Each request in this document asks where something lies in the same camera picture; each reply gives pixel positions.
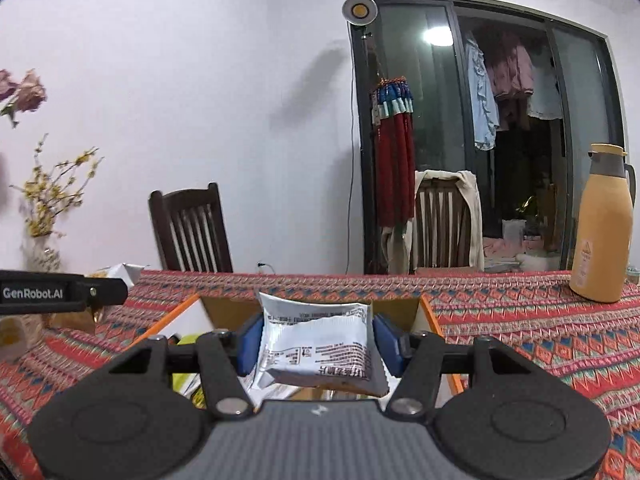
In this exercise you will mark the pink hanging garment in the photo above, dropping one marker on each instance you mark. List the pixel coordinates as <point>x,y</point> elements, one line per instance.
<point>512,67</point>

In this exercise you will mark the white hanging garment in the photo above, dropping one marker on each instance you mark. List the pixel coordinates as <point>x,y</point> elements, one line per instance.
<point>545,95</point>

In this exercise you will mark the floral ceramic vase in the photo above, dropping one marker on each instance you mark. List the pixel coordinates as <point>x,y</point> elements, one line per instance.
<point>45,255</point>

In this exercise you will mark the red cardboard box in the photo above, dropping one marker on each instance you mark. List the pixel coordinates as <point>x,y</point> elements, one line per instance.
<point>395,307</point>

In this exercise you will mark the chair with draped cloth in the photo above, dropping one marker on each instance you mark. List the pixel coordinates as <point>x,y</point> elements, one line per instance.
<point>472,210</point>

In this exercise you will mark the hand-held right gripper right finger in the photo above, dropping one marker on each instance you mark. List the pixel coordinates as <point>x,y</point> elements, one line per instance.
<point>386,345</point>

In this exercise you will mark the round white lamp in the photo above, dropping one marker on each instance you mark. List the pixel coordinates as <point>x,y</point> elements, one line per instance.
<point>358,10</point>

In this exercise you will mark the patterned red tablecloth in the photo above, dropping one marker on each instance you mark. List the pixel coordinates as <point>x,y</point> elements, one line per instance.
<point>525,320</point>

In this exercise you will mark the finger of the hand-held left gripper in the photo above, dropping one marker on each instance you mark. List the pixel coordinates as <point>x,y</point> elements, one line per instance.
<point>107,291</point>

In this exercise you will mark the brown slatted wooden chair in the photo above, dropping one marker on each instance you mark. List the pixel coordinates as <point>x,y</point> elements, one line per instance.
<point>440,230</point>

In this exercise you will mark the dark sliding glass door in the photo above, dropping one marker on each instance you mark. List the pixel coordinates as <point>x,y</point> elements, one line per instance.
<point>440,110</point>

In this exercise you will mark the white silver snack packet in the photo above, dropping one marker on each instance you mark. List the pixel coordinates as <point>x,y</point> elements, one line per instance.
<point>310,340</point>

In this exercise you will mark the yellow flower branches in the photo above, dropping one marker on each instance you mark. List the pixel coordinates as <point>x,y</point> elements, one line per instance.
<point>50,195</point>

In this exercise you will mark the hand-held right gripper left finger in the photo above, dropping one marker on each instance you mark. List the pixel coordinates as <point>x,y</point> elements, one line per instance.
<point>249,345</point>

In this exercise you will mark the pink artificial flower bouquet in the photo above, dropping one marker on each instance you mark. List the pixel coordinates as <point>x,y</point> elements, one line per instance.
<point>27,92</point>

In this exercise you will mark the red tassel hanging decoration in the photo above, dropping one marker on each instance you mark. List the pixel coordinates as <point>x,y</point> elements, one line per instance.
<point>395,160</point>

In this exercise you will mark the yellow thermos jug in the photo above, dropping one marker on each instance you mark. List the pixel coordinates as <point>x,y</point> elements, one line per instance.
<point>602,230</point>

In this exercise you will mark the white plant pot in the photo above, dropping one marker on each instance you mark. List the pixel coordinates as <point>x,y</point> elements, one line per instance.
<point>512,235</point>

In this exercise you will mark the light blue hanging garment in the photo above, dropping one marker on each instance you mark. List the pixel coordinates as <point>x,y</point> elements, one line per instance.
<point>482,100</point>

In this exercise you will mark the green snack packet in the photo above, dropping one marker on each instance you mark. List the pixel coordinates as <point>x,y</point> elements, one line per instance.
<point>187,385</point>

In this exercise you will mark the dark wooden chair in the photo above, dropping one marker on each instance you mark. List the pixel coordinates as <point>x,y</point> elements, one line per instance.
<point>192,230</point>

